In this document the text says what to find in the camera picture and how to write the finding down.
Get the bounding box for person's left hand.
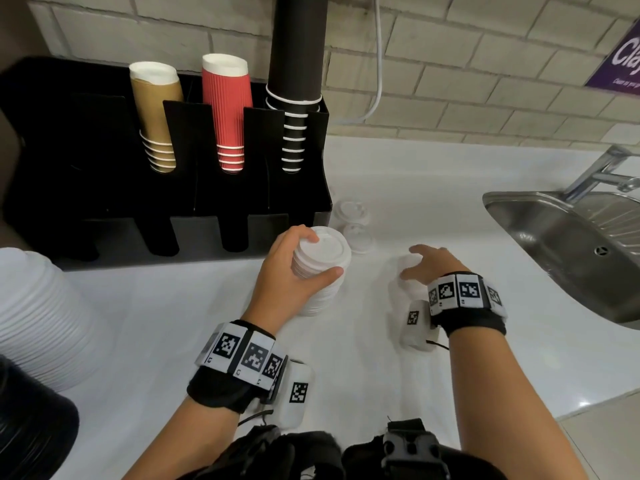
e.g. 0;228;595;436
242;224;345;335

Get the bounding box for person's right hand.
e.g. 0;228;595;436
399;244;471;285

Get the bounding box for black cup holder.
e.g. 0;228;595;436
0;56;333;272

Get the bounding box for stack of black lids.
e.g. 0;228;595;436
0;354;81;480

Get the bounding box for person's left forearm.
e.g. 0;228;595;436
122;397;251;480

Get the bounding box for person's right forearm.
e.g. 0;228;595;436
447;327;591;480

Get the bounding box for black right wrist marker band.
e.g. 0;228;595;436
427;272;509;338

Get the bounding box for black wrist marker band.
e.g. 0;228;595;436
427;272;509;338
186;320;289;415

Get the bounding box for black left wrist marker band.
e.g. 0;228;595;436
186;320;289;415

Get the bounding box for steel sink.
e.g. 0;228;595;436
482;190;640;331

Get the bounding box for black chest harness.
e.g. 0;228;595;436
175;418;509;480

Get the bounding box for steel faucet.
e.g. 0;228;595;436
562;144;640;205

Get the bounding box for stack of red paper cups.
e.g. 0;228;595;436
201;53;254;174

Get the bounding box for stack of gold paper cups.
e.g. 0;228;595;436
129;61;185;174

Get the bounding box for stack of black paper cups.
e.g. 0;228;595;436
265;0;330;175

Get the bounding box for white wall cable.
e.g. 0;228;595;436
329;0;385;123

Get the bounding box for blue wall sign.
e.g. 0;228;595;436
585;19;640;95

